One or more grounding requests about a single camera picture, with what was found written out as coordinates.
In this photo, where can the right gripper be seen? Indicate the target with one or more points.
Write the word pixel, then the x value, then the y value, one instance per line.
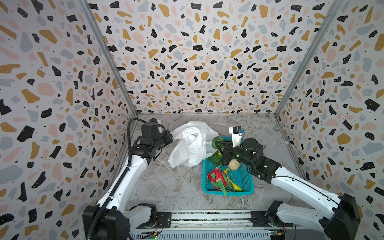
pixel 227 154

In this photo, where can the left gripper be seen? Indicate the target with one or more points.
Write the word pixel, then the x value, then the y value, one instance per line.
pixel 167 135

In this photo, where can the green bumpy fruit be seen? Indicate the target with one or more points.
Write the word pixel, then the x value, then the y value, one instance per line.
pixel 216 158

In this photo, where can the white plastic bag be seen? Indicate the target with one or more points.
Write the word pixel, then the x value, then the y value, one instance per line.
pixel 194 144

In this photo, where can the red dragon fruit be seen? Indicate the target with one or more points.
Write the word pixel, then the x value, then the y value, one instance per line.
pixel 219 180

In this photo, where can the green lime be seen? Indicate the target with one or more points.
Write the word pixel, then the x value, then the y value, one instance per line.
pixel 216 141

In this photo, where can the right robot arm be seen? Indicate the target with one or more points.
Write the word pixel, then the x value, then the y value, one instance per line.
pixel 334 215

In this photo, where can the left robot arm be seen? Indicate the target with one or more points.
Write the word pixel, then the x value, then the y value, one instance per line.
pixel 108 220

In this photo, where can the teal plastic basket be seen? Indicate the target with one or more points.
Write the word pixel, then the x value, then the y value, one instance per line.
pixel 241 177

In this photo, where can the yellow banana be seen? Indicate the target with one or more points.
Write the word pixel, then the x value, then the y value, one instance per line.
pixel 230 185

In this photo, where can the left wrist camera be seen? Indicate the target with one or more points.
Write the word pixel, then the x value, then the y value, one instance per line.
pixel 155 121

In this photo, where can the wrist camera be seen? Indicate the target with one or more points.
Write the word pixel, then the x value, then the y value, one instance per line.
pixel 237 134
pixel 155 121

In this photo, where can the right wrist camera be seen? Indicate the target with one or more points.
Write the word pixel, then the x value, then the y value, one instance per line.
pixel 237 134

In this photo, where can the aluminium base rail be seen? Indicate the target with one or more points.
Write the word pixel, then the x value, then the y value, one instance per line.
pixel 222 225

